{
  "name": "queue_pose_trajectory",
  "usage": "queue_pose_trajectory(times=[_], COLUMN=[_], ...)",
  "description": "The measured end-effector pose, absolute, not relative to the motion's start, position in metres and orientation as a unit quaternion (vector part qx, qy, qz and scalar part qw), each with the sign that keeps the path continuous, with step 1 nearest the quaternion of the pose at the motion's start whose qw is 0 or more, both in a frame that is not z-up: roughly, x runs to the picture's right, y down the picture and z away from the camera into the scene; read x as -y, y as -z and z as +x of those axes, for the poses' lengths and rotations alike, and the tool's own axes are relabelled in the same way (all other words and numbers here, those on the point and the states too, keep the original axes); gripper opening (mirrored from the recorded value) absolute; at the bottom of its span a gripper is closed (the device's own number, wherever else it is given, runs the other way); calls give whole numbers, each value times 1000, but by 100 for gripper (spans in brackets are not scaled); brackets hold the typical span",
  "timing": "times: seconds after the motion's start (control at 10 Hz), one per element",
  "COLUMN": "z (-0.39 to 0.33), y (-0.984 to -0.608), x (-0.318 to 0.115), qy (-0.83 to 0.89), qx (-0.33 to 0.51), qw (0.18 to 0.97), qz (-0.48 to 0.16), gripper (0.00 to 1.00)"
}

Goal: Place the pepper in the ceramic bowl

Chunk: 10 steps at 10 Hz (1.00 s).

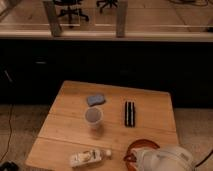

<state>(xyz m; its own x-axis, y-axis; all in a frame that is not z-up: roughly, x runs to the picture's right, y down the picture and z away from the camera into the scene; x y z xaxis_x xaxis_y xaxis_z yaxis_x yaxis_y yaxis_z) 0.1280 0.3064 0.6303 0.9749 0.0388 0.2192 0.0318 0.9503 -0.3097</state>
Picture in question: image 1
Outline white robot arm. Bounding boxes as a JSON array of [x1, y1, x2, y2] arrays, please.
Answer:
[[131, 146, 195, 171]]

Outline orange ceramic bowl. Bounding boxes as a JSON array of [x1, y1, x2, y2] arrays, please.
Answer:
[[123, 139, 159, 162]]

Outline blue sponge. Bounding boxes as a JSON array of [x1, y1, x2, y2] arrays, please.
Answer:
[[87, 94, 105, 106]]

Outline clear plastic cup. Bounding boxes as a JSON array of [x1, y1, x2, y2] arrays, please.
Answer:
[[84, 107, 103, 130]]

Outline black rectangular object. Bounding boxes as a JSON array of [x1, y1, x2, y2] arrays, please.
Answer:
[[124, 101, 135, 127]]

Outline black office chair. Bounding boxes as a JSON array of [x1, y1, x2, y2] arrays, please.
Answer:
[[96, 0, 118, 13], [53, 0, 89, 23]]

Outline grey metal post left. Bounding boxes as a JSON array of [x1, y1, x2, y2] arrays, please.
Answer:
[[43, 0, 62, 37]]

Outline grey metal post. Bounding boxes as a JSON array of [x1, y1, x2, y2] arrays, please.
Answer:
[[116, 0, 128, 38], [43, 0, 62, 37]]

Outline grey metal post right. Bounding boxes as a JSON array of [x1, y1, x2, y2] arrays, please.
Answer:
[[116, 0, 128, 38]]

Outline black floor cable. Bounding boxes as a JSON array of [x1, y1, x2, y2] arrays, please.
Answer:
[[194, 148, 213, 169]]

